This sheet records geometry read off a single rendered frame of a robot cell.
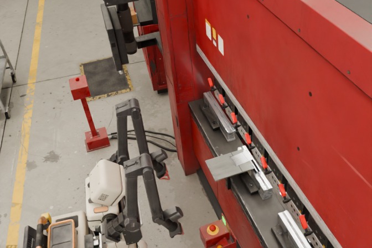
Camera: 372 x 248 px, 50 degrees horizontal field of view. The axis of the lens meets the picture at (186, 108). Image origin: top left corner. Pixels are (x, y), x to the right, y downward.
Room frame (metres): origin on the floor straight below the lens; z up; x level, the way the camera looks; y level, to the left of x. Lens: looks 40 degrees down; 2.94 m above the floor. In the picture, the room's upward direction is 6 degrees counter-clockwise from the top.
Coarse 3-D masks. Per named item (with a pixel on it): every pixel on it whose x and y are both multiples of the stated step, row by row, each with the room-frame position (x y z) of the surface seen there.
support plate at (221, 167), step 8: (232, 152) 1.83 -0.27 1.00; (240, 152) 1.82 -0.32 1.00; (208, 160) 1.78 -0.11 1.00; (216, 160) 1.77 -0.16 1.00; (224, 160) 1.77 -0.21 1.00; (216, 168) 1.70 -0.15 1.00; (224, 168) 1.70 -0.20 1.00; (232, 168) 1.69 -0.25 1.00; (248, 168) 1.67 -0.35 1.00; (216, 176) 1.64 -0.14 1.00; (224, 176) 1.63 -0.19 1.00
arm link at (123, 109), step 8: (120, 104) 1.69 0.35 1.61; (128, 104) 1.67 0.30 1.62; (136, 104) 1.66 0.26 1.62; (120, 112) 1.63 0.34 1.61; (128, 112) 1.63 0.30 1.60; (120, 120) 1.64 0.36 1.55; (120, 128) 1.64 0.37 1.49; (120, 136) 1.63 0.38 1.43; (120, 144) 1.63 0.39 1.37; (120, 152) 1.63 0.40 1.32; (120, 160) 1.61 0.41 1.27
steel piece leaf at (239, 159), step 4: (236, 156) 1.79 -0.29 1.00; (240, 156) 1.78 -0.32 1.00; (244, 156) 1.78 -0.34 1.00; (232, 160) 1.74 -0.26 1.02; (236, 160) 1.75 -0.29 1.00; (240, 160) 1.75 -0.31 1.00; (244, 160) 1.75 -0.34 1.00; (248, 160) 1.74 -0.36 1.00; (236, 164) 1.72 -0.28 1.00; (240, 164) 1.71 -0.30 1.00
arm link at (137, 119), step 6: (132, 114) 1.62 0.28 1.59; (138, 114) 1.62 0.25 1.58; (132, 120) 1.65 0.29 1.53; (138, 120) 1.65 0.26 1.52; (138, 126) 1.65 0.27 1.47; (138, 132) 1.65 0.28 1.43; (144, 132) 1.67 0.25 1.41; (138, 138) 1.65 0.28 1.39; (144, 138) 1.66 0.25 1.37; (138, 144) 1.65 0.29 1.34; (144, 144) 1.65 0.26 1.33; (144, 150) 1.65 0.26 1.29
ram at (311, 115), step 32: (224, 0) 2.02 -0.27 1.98; (256, 0) 1.65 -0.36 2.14; (224, 32) 2.03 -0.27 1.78; (256, 32) 1.64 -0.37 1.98; (288, 32) 1.38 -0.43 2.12; (224, 64) 2.05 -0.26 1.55; (256, 64) 1.63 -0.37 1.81; (288, 64) 1.36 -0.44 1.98; (320, 64) 1.16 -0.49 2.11; (256, 96) 1.62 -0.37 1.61; (288, 96) 1.34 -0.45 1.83; (320, 96) 1.13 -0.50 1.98; (352, 96) 0.98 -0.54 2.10; (288, 128) 1.31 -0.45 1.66; (320, 128) 1.10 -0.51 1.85; (352, 128) 0.95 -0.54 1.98; (288, 160) 1.28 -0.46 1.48; (320, 160) 1.07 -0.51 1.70; (352, 160) 0.92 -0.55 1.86; (320, 192) 1.04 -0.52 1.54; (352, 192) 0.88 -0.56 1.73; (320, 224) 1.00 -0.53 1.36; (352, 224) 0.84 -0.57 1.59
